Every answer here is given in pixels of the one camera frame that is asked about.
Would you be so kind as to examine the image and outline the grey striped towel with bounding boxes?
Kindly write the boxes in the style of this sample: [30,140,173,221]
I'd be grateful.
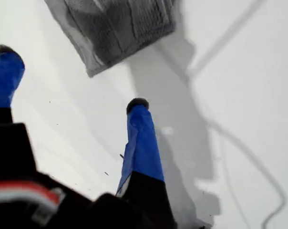
[43,0,177,78]

